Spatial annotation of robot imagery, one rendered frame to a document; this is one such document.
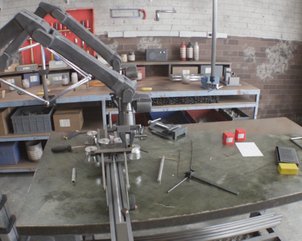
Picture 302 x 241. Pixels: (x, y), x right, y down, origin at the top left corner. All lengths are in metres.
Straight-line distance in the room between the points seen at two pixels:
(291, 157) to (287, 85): 2.92
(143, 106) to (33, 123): 1.78
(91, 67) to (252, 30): 2.95
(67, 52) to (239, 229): 1.46
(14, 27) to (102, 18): 2.30
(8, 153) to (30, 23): 2.14
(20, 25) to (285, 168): 1.13
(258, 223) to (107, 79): 1.39
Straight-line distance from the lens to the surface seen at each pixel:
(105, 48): 1.33
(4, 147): 2.90
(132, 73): 1.36
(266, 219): 1.95
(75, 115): 2.58
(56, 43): 0.92
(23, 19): 0.91
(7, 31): 0.94
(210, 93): 2.64
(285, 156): 1.30
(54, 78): 3.07
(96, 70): 0.95
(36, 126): 2.68
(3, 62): 1.43
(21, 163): 2.95
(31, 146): 2.83
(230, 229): 1.81
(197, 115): 3.21
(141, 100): 1.04
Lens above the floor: 1.46
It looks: 21 degrees down
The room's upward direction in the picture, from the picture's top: straight up
